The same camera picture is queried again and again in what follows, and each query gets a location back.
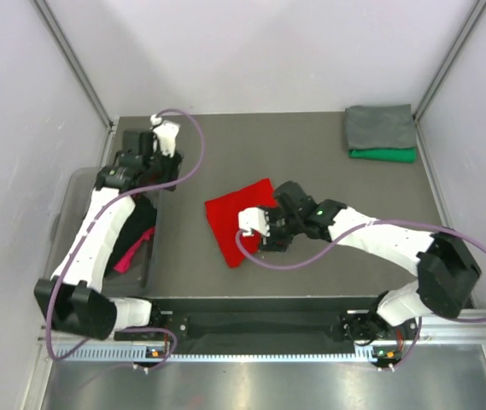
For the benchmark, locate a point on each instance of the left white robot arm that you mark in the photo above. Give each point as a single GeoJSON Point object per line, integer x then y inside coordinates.
{"type": "Point", "coordinates": [72, 297]}

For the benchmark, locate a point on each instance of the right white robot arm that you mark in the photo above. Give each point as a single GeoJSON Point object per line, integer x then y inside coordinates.
{"type": "Point", "coordinates": [445, 271]}

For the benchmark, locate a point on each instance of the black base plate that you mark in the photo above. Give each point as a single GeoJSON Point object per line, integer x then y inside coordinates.
{"type": "Point", "coordinates": [338, 326]}

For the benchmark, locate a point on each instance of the left aluminium frame post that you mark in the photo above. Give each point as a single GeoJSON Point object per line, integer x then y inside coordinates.
{"type": "Point", "coordinates": [48, 17]}

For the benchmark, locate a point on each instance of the clear plastic bin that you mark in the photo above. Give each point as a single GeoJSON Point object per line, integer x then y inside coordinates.
{"type": "Point", "coordinates": [87, 228]}

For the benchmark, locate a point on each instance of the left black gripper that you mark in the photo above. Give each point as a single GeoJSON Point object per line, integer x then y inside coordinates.
{"type": "Point", "coordinates": [172, 165]}

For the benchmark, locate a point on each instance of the pink t shirt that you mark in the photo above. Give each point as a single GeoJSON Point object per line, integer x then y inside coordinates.
{"type": "Point", "coordinates": [127, 248]}

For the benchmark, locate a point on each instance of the red t shirt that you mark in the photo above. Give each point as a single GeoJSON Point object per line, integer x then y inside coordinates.
{"type": "Point", "coordinates": [222, 216]}

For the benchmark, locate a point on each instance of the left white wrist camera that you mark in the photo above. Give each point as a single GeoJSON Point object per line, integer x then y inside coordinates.
{"type": "Point", "coordinates": [165, 134]}

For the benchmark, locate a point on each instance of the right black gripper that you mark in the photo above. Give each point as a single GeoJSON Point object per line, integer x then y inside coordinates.
{"type": "Point", "coordinates": [273, 243]}

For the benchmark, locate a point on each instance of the folded green t shirt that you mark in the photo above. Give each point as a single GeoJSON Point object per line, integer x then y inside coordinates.
{"type": "Point", "coordinates": [390, 155]}

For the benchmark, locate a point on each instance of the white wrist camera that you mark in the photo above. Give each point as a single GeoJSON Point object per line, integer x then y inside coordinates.
{"type": "Point", "coordinates": [253, 220]}
{"type": "Point", "coordinates": [165, 134]}

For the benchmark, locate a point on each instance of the black t shirt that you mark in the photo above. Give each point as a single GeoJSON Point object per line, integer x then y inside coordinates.
{"type": "Point", "coordinates": [141, 219]}

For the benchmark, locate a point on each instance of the right aluminium frame post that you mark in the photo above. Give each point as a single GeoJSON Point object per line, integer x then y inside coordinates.
{"type": "Point", "coordinates": [461, 39]}

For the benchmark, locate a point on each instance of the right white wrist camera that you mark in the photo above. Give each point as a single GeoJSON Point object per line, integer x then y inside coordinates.
{"type": "Point", "coordinates": [253, 220]}

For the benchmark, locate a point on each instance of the folded grey t shirt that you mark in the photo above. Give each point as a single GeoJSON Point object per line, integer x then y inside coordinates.
{"type": "Point", "coordinates": [379, 127]}

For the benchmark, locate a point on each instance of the aluminium frame post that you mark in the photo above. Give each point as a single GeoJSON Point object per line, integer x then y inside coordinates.
{"type": "Point", "coordinates": [461, 39]}
{"type": "Point", "coordinates": [48, 17]}

